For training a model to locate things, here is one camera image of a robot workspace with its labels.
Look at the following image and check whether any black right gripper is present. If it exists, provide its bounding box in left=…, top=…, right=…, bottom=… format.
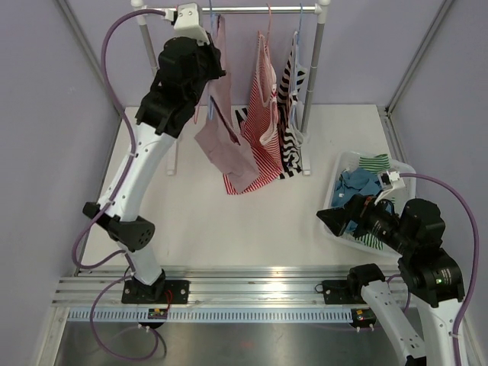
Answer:
left=317, top=188, right=415, bottom=254

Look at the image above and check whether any teal blue tank top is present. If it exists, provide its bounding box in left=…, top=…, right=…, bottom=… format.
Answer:
left=316, top=168, right=399, bottom=245

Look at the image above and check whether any blue wire hanger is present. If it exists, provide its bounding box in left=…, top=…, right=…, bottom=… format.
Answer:
left=289, top=3, right=303, bottom=135
left=207, top=0, right=222, bottom=120

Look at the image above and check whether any mauve pink tank top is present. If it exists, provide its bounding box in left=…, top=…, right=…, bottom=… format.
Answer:
left=194, top=15, right=259, bottom=194

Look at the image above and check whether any green striped tank top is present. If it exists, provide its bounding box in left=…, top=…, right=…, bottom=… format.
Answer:
left=335, top=152, right=393, bottom=251

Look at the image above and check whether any red striped tank top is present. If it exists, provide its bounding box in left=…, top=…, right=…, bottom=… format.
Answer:
left=222, top=30, right=285, bottom=196

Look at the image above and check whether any pink wire hanger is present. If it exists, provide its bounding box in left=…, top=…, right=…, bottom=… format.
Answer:
left=255, top=4, right=284, bottom=127
left=193, top=102, right=201, bottom=124

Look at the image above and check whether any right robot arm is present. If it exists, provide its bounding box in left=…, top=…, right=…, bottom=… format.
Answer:
left=316, top=194, right=465, bottom=365

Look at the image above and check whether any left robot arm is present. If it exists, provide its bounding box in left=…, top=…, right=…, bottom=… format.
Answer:
left=83, top=37, right=226, bottom=304

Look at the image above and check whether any black white striped tank top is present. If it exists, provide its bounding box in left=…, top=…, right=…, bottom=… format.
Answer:
left=233, top=33, right=308, bottom=181

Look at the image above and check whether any white plastic laundry basket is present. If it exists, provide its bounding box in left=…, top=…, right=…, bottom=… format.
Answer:
left=321, top=151, right=416, bottom=260

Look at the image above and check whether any white metal clothes rack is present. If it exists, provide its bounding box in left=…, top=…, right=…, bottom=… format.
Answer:
left=130, top=0, right=332, bottom=176

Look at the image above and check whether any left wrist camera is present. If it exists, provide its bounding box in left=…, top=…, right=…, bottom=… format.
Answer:
left=163, top=2, right=210, bottom=45

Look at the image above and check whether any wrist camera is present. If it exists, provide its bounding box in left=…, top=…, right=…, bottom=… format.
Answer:
left=163, top=2, right=210, bottom=45
left=374, top=169, right=406, bottom=204

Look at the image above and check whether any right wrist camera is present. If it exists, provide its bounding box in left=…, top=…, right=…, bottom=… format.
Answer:
left=374, top=169, right=406, bottom=204

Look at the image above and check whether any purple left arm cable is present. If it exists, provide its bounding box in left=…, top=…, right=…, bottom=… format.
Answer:
left=72, top=8, right=169, bottom=361

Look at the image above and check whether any white slotted cable duct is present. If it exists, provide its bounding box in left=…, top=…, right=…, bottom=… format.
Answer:
left=68, top=307, right=352, bottom=323

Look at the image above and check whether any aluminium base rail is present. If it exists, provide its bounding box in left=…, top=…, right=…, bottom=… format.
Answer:
left=51, top=265, right=350, bottom=308

